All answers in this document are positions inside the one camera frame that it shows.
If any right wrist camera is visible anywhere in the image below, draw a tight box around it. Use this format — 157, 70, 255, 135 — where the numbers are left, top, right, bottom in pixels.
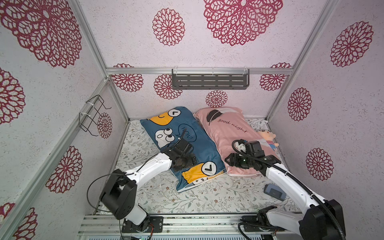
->
235, 141, 265, 158

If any black corrugated cable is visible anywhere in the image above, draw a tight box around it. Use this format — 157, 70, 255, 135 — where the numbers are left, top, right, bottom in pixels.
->
86, 172, 127, 214
231, 139, 347, 240

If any pink good night pillow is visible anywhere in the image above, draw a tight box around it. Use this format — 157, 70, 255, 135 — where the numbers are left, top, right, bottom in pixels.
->
195, 107, 278, 160

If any black wire wall rack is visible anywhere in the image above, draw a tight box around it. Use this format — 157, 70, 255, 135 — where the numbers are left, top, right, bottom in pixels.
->
78, 95, 113, 139

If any black corrugated cable right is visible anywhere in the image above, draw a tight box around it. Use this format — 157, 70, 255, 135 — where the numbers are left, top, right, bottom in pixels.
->
231, 139, 347, 240

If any grey wall shelf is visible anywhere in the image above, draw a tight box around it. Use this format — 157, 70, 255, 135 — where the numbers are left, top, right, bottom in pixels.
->
171, 69, 250, 90

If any floral bed sheet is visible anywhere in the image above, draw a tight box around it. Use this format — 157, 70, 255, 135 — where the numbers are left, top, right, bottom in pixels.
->
116, 120, 299, 214

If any small plush doll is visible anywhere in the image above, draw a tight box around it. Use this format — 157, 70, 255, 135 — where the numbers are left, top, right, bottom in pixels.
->
257, 130, 279, 151

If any blue cartoon pillowcase pillow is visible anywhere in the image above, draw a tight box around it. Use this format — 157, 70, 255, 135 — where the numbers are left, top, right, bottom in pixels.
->
140, 107, 227, 193

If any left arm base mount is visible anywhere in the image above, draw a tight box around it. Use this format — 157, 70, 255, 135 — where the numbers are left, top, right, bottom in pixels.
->
122, 215, 164, 234

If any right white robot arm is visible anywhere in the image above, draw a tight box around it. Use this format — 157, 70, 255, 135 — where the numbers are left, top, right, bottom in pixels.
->
225, 152, 346, 240

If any small blue grey box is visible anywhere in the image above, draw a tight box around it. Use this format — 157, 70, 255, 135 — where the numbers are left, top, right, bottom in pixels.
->
264, 184, 287, 202

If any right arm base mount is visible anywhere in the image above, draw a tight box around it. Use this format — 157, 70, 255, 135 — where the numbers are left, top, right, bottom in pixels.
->
241, 206, 277, 232

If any black corrugated cable left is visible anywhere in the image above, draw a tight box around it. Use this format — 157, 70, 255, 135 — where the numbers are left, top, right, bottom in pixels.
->
86, 172, 127, 214

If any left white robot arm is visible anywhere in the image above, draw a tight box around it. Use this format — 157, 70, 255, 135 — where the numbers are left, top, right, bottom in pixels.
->
100, 138, 197, 232

